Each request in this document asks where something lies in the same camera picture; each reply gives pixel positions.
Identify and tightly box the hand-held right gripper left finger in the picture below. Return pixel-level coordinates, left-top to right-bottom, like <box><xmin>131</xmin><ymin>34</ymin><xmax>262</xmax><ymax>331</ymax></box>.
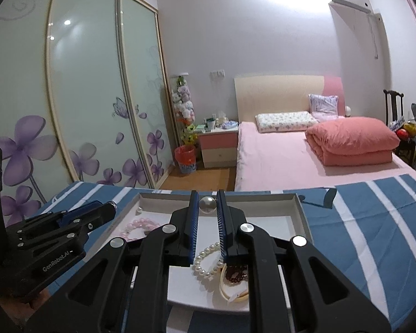
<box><xmin>24</xmin><ymin>190</ymin><xmax>200</xmax><ymax>333</ymax></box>

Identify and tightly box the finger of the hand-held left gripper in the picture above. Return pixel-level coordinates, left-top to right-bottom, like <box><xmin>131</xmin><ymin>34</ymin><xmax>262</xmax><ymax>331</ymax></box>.
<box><xmin>6</xmin><ymin>199</ymin><xmax>106</xmax><ymax>241</ymax></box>
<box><xmin>17</xmin><ymin>202</ymin><xmax>118</xmax><ymax>251</ymax></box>

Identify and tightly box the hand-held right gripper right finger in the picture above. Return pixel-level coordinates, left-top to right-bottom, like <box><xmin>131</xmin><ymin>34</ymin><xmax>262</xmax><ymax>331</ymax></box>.
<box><xmin>216</xmin><ymin>190</ymin><xmax>392</xmax><ymax>333</ymax></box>

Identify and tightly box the white pearl bracelet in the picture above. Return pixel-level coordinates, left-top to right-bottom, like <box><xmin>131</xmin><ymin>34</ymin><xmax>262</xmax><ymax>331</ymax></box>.
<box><xmin>191</xmin><ymin>241</ymin><xmax>226</xmax><ymax>280</ymax></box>

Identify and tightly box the large pearl pendant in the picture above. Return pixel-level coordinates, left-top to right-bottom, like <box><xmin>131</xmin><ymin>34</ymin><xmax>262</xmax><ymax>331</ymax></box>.
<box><xmin>198</xmin><ymin>196</ymin><xmax>217</xmax><ymax>213</ymax></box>

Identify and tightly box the grey cardboard box tray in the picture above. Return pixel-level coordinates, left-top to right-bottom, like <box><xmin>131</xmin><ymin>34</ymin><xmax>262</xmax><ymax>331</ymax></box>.
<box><xmin>104</xmin><ymin>190</ymin><xmax>314</xmax><ymax>314</ymax></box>

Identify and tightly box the pink bead bracelet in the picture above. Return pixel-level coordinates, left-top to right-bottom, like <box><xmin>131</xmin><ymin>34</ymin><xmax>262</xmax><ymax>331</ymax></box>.
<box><xmin>120</xmin><ymin>218</ymin><xmax>160</xmax><ymax>241</ymax></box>

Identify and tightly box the yellow wrist watch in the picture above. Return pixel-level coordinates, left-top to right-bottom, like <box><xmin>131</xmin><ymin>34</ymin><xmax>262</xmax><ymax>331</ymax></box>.
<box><xmin>219</xmin><ymin>265</ymin><xmax>250</xmax><ymax>302</ymax></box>

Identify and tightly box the red trash bin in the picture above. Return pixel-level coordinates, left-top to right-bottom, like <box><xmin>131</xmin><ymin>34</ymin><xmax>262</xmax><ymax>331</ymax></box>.
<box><xmin>174</xmin><ymin>145</ymin><xmax>197</xmax><ymax>174</ymax></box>

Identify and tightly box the pink cream nightstand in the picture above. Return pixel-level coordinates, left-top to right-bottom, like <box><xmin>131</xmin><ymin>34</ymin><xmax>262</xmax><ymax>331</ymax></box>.
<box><xmin>197</xmin><ymin>128</ymin><xmax>239</xmax><ymax>169</ymax></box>

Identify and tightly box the bed with cream pink headboard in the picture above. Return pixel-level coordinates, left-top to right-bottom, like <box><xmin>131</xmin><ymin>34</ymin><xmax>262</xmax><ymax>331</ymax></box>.
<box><xmin>234</xmin><ymin>74</ymin><xmax>416</xmax><ymax>191</ymax></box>

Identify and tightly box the floral sliding door wardrobe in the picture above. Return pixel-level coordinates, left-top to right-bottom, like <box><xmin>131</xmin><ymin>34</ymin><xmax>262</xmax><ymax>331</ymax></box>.
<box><xmin>0</xmin><ymin>0</ymin><xmax>181</xmax><ymax>228</ymax></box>

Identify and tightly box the plush toy column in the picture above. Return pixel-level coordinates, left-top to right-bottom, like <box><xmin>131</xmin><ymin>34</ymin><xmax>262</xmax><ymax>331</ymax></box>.
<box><xmin>171</xmin><ymin>74</ymin><xmax>198</xmax><ymax>146</ymax></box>

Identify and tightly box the white patterned pillow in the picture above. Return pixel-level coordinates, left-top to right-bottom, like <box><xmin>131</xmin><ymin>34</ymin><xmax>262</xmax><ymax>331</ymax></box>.
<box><xmin>256</xmin><ymin>111</ymin><xmax>319</xmax><ymax>133</ymax></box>

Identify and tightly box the blue white striped blanket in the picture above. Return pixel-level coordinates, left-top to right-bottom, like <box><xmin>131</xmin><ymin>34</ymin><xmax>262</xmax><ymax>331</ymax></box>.
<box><xmin>31</xmin><ymin>174</ymin><xmax>416</xmax><ymax>333</ymax></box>

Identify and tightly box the folded pink quilt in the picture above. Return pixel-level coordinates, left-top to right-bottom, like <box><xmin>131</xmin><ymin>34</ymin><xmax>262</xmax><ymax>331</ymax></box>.
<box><xmin>305</xmin><ymin>117</ymin><xmax>401</xmax><ymax>166</ymax></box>

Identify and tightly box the purple floral pillow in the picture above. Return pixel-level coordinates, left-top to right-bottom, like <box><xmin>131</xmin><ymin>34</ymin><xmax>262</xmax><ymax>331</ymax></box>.
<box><xmin>308</xmin><ymin>94</ymin><xmax>339</xmax><ymax>120</ymax></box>

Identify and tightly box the dark wooden chair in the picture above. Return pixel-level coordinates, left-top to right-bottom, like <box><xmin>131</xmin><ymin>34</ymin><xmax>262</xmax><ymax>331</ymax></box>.
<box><xmin>383</xmin><ymin>89</ymin><xmax>416</xmax><ymax>162</ymax></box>

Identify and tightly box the dark red bead bracelet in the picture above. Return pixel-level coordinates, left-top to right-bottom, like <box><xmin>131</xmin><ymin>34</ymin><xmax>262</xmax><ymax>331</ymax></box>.
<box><xmin>226</xmin><ymin>264</ymin><xmax>250</xmax><ymax>284</ymax></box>

